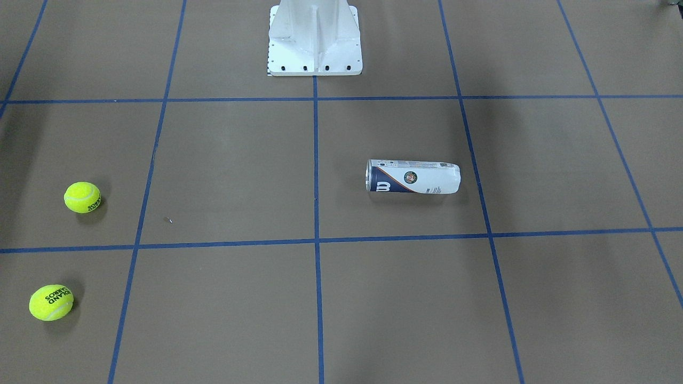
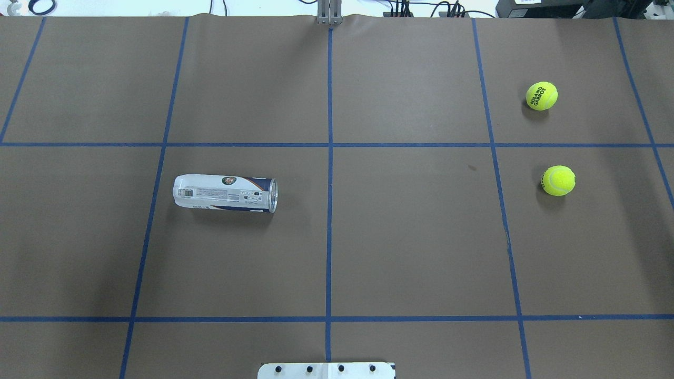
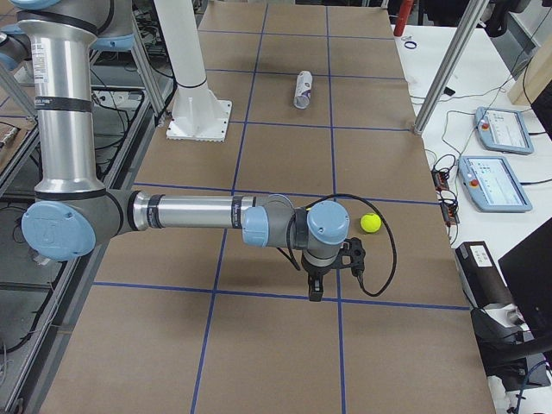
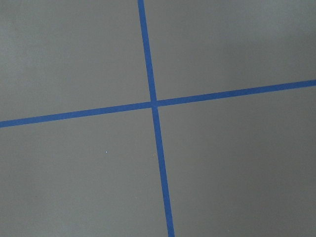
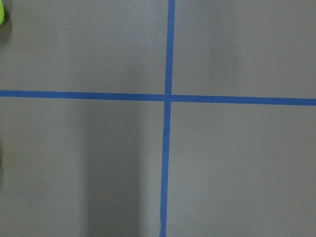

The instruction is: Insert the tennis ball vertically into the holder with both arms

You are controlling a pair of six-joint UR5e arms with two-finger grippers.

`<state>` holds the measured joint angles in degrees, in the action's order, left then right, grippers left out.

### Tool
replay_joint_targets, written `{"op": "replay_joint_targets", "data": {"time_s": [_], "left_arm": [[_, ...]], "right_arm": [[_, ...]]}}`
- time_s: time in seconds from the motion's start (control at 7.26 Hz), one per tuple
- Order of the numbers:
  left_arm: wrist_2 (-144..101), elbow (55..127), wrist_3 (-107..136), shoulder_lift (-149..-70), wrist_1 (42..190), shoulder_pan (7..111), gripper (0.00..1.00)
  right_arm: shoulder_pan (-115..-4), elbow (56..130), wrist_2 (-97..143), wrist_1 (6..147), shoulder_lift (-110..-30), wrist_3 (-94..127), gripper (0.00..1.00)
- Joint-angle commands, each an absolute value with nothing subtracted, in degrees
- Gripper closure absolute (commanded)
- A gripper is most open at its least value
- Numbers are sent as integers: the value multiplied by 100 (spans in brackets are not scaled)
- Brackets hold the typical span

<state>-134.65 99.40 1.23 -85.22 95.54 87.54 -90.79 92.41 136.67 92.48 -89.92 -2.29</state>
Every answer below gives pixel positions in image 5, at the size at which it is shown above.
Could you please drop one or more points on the yellow-green tennis ball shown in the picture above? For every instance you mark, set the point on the yellow-green tennis ball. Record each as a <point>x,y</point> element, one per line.
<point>2,13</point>

